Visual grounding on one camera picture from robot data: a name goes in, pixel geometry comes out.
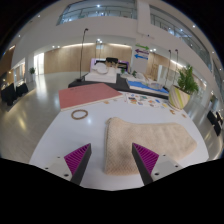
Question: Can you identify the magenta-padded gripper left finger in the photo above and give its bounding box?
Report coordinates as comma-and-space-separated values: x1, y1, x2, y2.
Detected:
43, 143, 92, 186

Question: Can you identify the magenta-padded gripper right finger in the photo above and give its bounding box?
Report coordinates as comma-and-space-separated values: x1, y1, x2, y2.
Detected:
131, 142, 184, 187

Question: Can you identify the beige waffle-weave towel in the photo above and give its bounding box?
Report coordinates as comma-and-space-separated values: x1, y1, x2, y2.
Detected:
103, 116, 198, 176

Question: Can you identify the sheet of colourful stickers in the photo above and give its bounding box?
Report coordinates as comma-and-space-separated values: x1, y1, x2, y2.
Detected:
124, 92, 171, 111

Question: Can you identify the pink flat board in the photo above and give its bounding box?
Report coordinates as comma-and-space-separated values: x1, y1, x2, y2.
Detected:
58, 82, 125, 112

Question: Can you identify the blue-based architectural model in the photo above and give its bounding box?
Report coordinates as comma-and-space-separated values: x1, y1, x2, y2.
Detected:
125, 71, 170, 96

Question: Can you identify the potted plant in striped pot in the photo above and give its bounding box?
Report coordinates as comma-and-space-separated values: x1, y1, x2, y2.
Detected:
167, 64, 200, 111

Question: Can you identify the group of black chairs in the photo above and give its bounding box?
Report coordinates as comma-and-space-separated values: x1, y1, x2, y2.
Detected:
206, 109, 224, 136
0, 81, 30, 107

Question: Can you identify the black display platform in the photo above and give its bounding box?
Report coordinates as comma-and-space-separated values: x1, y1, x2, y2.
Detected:
68, 73, 171, 100

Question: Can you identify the white architectural model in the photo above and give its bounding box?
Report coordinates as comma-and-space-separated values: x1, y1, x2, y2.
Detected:
84, 58, 118, 85

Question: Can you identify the black pole stand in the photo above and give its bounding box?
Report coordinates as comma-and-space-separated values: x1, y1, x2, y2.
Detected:
75, 27, 90, 83

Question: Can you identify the black piano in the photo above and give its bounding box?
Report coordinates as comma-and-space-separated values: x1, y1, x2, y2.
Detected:
105, 57, 120, 66

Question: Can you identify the sign with coloured arrows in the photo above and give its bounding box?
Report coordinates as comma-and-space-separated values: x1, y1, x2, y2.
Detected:
133, 43, 151, 61

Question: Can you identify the wooden ring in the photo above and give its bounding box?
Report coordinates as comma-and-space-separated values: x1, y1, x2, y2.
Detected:
70, 109, 90, 121

